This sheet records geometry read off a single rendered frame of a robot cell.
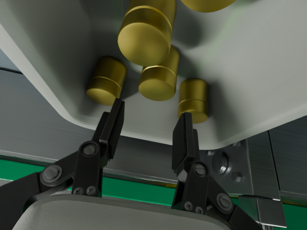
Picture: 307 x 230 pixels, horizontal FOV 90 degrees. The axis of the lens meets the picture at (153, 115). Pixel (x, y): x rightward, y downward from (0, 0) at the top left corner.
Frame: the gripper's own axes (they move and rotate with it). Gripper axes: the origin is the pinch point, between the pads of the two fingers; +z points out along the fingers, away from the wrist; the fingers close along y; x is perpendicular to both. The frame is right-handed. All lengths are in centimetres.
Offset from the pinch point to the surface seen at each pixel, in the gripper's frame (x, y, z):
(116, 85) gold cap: -0.7, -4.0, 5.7
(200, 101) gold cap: -0.5, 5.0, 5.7
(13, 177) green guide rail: -14.1, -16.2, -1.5
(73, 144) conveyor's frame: -11.1, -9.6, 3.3
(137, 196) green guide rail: -14.5, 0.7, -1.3
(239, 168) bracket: -4.1, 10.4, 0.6
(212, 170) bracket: -9.4, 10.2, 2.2
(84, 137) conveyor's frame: -10.8, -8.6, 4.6
